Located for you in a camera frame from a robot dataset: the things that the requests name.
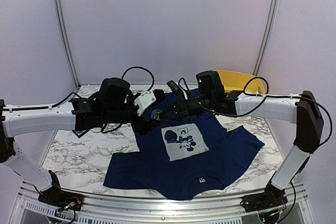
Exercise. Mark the round blue brooch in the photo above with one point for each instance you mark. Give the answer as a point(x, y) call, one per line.
point(155, 114)

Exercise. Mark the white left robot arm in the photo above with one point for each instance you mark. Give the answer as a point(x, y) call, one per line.
point(17, 120)

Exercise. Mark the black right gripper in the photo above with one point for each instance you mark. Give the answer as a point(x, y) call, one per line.
point(182, 111)

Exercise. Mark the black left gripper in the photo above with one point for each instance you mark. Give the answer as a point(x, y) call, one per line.
point(144, 127)

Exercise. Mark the aluminium left corner post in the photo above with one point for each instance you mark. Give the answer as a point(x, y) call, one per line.
point(66, 44)

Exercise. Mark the aluminium right corner post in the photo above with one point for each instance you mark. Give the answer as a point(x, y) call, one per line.
point(266, 36)

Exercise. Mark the yellow plastic basket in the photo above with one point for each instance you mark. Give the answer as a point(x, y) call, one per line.
point(236, 81)

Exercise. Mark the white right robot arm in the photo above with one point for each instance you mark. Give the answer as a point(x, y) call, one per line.
point(300, 109)

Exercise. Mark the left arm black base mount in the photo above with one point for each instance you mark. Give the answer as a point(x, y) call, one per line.
point(58, 197)

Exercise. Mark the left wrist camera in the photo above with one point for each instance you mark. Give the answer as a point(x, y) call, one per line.
point(147, 98)

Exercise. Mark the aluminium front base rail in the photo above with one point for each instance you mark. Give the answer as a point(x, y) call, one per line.
point(210, 208)

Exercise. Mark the navy blue printed t-shirt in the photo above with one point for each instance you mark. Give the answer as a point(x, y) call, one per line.
point(183, 159)

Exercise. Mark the aluminium corner post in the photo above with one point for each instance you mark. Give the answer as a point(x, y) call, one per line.
point(66, 44)
point(266, 36)

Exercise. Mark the black case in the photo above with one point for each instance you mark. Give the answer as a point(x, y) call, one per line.
point(80, 133)

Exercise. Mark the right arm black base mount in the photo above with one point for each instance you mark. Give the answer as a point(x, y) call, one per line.
point(269, 198)

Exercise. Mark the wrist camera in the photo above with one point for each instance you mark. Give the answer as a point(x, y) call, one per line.
point(147, 98)
point(176, 89)

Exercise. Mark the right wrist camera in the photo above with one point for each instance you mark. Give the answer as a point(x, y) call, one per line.
point(176, 89)

